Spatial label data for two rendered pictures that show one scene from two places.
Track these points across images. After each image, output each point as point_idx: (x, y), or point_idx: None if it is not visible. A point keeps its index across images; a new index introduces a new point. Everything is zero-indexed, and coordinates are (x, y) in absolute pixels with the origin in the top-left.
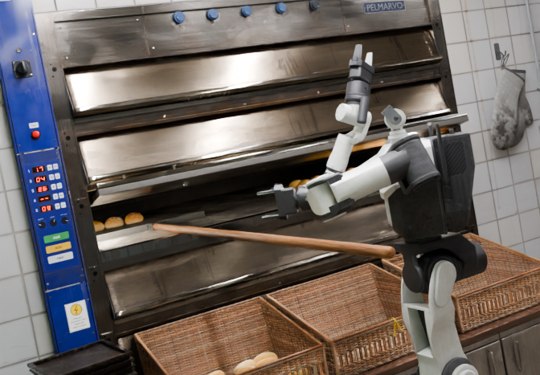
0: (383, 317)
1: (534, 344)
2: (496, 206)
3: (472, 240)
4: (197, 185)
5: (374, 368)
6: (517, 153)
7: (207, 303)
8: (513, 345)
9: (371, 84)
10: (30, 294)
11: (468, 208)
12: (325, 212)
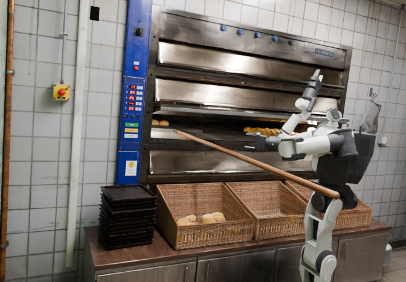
0: (278, 209)
1: (353, 246)
2: None
3: None
4: (206, 117)
5: (274, 238)
6: None
7: (196, 179)
8: (343, 244)
9: None
10: (110, 150)
11: (361, 175)
12: (287, 156)
